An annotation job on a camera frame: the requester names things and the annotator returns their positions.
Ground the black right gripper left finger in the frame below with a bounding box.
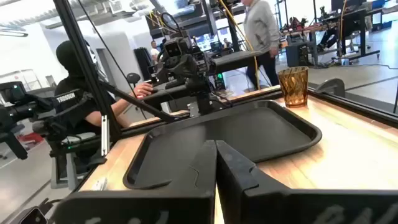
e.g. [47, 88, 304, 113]
[54, 139, 218, 224]

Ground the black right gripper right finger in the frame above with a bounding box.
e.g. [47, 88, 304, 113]
[216, 139, 398, 224]

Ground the black plastic tray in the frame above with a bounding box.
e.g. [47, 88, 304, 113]
[123, 99, 323, 190]

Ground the amber faceted cup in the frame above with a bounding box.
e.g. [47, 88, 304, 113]
[277, 65, 310, 109]

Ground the dark grey desk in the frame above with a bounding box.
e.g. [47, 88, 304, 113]
[141, 83, 200, 105]
[213, 50, 265, 75]

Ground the person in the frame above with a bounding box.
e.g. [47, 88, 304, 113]
[150, 40, 161, 65]
[241, 0, 280, 88]
[54, 39, 155, 134]

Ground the grey chair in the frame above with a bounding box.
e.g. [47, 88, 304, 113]
[49, 132, 102, 190]

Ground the black workbench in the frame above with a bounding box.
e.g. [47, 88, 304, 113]
[281, 0, 382, 68]

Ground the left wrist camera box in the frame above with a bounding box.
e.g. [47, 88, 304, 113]
[162, 37, 191, 60]

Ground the hanging yellow cable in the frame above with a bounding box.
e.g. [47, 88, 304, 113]
[217, 0, 261, 91]

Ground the silver metal bracket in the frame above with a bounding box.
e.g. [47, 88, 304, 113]
[100, 114, 111, 156]

